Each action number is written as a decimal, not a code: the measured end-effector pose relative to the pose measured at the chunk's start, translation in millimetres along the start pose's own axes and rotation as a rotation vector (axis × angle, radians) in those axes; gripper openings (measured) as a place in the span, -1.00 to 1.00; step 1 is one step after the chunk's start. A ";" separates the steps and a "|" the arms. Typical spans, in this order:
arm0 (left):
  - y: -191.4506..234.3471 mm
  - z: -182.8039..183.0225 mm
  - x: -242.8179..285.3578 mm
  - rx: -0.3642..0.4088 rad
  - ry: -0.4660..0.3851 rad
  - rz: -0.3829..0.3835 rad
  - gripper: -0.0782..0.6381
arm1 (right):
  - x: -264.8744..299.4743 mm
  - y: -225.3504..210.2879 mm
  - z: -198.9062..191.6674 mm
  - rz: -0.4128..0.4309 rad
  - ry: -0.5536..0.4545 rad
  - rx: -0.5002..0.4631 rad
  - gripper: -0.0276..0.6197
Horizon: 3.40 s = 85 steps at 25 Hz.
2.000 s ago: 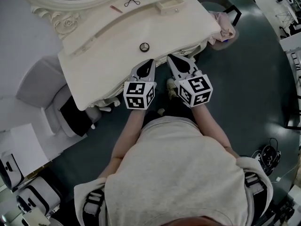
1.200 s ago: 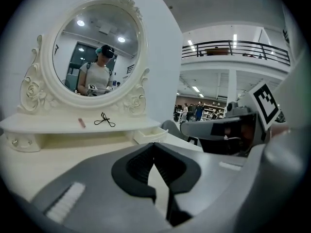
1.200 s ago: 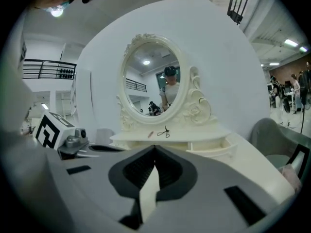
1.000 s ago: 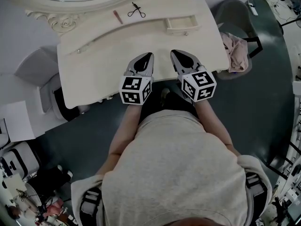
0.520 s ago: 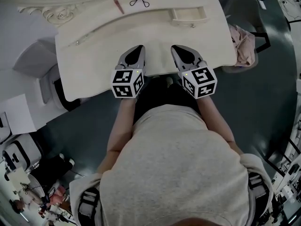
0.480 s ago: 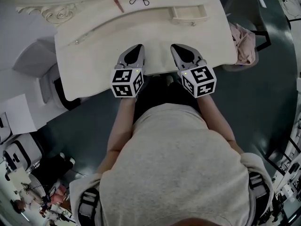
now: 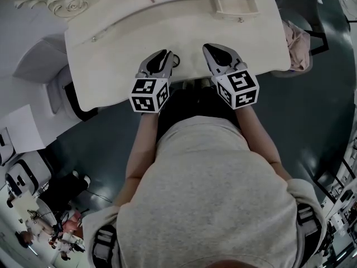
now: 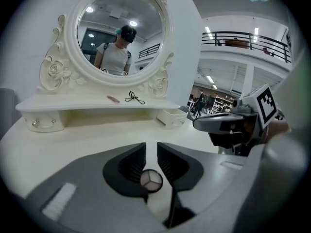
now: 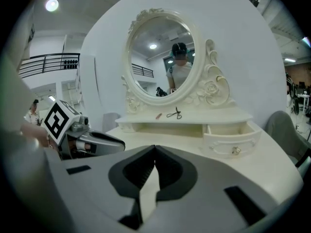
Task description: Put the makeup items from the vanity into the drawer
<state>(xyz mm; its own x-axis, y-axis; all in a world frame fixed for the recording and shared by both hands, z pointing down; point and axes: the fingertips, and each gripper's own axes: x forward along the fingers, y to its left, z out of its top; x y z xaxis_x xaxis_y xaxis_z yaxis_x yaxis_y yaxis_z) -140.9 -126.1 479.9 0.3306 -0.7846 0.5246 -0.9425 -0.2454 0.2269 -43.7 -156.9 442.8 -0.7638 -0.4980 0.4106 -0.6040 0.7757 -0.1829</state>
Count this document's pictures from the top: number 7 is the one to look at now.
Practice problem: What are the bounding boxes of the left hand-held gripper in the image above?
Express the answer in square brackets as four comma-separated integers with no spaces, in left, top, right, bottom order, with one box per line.
[129,49,175,114]

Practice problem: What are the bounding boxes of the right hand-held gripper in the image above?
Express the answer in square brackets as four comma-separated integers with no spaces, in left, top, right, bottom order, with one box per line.
[202,43,260,110]

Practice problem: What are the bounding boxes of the white dressing table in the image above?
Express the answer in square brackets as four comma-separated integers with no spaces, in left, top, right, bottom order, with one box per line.
[13,0,292,113]

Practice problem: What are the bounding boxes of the small cream drawer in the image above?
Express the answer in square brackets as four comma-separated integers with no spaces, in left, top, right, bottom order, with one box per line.
[213,0,262,22]

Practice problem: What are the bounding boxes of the person's left forearm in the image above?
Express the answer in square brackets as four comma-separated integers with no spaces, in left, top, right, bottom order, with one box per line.
[125,112,160,178]

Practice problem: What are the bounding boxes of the person's right forearm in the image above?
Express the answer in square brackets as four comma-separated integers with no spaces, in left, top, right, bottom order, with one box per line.
[235,104,283,169]

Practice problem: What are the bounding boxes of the person's black trousers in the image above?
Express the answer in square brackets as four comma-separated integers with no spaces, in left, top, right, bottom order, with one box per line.
[157,87,242,145]

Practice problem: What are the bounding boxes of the pink cloth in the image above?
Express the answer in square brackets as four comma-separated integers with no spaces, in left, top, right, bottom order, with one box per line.
[281,20,311,72]

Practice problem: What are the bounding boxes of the grey chair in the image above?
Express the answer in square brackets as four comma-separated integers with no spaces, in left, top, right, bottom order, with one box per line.
[272,0,330,78]

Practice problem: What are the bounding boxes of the white chair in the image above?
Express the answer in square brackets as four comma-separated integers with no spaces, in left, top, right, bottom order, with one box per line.
[13,36,98,122]

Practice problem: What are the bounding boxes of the person's grey shirt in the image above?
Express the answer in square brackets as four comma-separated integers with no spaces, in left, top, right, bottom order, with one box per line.
[80,115,327,268]

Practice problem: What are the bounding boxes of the white board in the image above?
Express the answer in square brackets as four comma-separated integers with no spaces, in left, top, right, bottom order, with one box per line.
[0,103,47,154]

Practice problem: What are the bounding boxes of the white and black appliance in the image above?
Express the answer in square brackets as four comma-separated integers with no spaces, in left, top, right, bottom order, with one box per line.
[4,152,53,198]
[0,127,17,167]

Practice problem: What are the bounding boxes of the white metal rack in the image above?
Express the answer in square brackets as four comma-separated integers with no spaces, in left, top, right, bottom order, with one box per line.
[315,138,357,262]

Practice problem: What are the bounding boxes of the oval mirror with carved frame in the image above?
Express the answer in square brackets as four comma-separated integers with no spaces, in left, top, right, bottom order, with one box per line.
[13,0,146,18]

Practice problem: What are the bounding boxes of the black floor cable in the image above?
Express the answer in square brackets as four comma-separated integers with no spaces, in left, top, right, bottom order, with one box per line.
[85,188,114,205]

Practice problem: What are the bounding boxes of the grey black harness strap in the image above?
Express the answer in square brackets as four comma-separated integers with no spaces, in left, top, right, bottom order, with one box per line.
[296,202,322,237]
[91,224,118,267]

